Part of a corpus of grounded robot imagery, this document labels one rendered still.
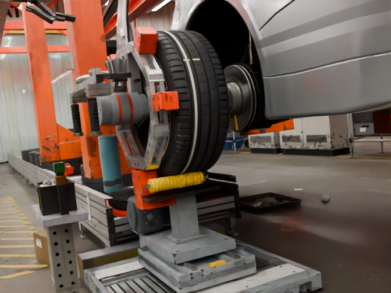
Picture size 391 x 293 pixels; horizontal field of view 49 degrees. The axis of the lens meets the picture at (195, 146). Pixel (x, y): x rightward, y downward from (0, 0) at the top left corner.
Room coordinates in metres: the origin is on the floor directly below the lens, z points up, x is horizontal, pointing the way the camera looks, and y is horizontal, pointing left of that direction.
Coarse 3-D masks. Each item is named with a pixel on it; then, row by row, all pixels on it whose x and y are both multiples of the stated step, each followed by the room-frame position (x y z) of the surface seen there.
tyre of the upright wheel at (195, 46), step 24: (168, 48) 1.74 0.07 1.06; (192, 48) 1.78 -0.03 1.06; (168, 72) 1.71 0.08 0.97; (192, 72) 1.71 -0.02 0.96; (216, 72) 1.76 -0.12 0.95; (192, 96) 1.69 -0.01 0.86; (216, 96) 1.73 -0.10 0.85; (192, 120) 1.70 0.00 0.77; (216, 120) 1.74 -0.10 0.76; (192, 144) 1.73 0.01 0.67; (216, 144) 1.80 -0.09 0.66; (168, 168) 1.81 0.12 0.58; (192, 168) 1.86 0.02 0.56
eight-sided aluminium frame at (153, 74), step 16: (128, 48) 1.86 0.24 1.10; (144, 64) 1.72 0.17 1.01; (160, 80) 1.69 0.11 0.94; (160, 112) 1.72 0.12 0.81; (128, 128) 2.15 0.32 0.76; (160, 128) 1.69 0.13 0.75; (160, 144) 1.75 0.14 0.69; (128, 160) 2.01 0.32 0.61; (144, 160) 1.81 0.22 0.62; (160, 160) 1.81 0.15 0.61
